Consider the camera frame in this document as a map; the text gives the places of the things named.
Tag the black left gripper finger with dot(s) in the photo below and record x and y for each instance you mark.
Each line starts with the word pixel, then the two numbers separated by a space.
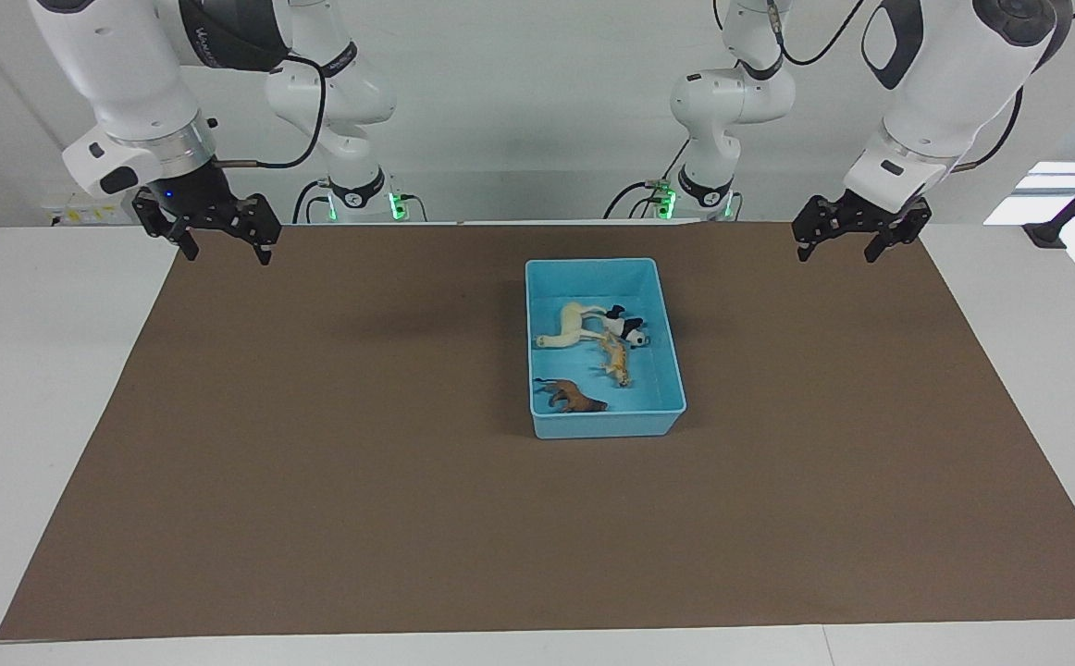
pixel 805 249
pixel 876 246

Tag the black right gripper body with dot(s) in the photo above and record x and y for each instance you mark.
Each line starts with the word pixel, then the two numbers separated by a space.
pixel 200 208

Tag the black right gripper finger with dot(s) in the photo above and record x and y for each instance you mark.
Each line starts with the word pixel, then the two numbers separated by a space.
pixel 265 252
pixel 190 244

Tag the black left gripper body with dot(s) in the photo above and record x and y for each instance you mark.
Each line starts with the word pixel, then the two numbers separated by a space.
pixel 857 215

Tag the black white panda toy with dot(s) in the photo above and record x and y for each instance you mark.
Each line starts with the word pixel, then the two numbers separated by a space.
pixel 630 328

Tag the orange striped tiger toy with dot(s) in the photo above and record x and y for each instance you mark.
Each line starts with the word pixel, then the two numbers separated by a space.
pixel 616 359

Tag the cream white horse toy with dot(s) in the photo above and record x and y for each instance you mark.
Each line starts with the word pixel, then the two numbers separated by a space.
pixel 573 324

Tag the brown lion toy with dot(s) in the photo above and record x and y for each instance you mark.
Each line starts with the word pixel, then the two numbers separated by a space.
pixel 577 399

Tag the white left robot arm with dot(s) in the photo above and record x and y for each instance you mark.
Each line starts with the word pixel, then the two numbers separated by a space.
pixel 954 83

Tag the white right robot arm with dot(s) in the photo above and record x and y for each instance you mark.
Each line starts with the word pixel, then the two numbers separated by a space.
pixel 121 65

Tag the white box yellow labels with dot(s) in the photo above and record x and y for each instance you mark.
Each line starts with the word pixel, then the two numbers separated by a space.
pixel 93 213

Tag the light blue storage box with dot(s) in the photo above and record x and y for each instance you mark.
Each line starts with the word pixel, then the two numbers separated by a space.
pixel 658 388

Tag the bright window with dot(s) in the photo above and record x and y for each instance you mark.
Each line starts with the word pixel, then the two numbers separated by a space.
pixel 1046 194

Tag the brown table mat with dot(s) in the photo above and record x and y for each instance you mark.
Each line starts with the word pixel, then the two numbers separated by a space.
pixel 537 536

